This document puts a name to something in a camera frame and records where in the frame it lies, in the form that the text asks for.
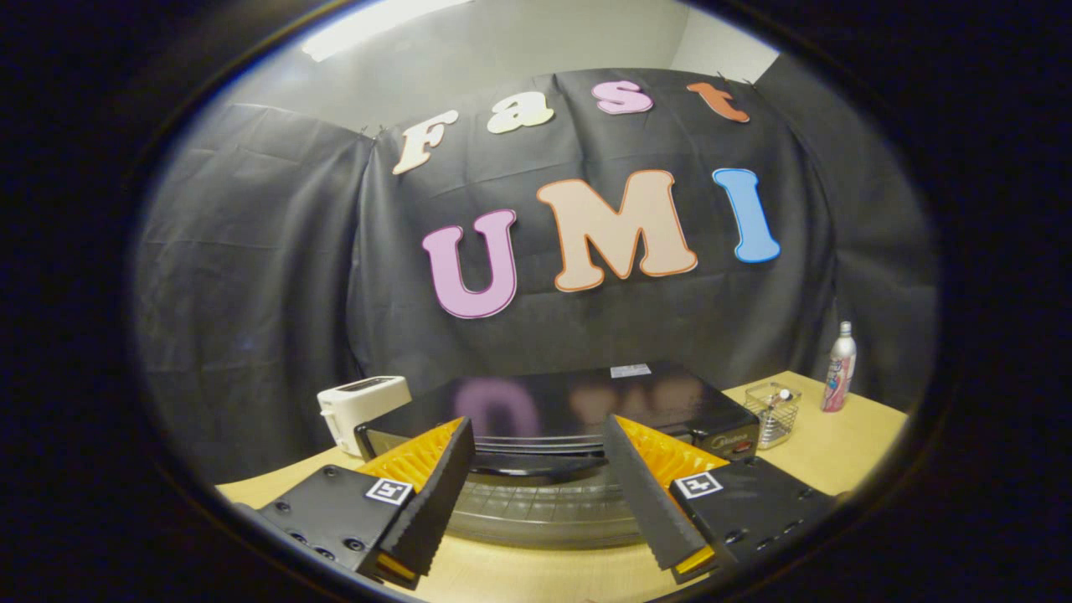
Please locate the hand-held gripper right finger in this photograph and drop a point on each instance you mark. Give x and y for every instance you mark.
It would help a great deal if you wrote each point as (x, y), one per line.
(645, 502)

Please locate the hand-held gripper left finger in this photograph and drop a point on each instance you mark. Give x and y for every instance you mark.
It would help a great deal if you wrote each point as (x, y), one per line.
(444, 494)

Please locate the black toaster oven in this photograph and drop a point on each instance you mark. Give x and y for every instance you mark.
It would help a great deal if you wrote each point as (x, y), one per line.
(569, 402)

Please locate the white pop-up toaster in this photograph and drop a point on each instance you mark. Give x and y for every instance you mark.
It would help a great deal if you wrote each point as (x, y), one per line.
(360, 402)

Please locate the pink and white bottle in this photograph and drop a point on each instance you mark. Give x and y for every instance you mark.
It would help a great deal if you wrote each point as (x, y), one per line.
(839, 368)

